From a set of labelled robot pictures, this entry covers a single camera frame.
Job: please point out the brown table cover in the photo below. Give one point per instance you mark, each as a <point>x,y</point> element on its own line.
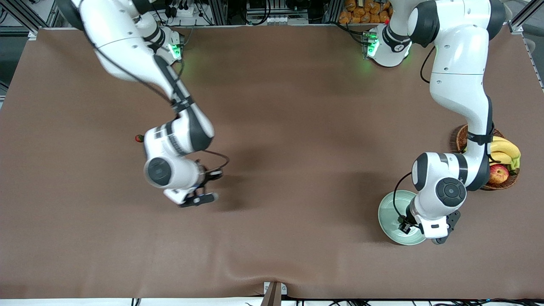
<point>297,127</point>

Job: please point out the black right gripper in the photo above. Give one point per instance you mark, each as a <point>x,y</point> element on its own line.
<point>208,174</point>

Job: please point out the aluminium frame post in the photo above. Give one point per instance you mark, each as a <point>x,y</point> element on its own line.
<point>216,12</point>

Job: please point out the pale green round plate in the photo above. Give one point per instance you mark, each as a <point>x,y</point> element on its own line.
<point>389,221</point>

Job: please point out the metal table clamp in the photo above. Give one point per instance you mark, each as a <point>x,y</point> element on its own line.
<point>275,293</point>

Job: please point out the red strawberry green calyx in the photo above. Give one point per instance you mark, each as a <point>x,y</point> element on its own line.
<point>139,138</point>

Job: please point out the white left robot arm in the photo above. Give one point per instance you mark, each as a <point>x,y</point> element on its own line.
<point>459,63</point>

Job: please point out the white power strip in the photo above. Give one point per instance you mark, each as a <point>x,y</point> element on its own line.
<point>185,10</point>

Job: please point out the aluminium frame corner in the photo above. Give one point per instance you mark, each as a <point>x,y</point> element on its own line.
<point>516,26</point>

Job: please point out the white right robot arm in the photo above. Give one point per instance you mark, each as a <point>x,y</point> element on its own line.
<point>119,38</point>

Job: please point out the red apple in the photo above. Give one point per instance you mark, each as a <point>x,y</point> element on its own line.
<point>498,174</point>

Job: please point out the brown wicker basket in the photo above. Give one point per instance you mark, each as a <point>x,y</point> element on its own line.
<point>457,142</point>

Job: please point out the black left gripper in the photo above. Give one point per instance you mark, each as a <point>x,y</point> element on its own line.
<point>408,221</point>

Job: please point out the orange bread rolls pile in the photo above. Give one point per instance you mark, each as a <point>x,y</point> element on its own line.
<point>361,12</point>

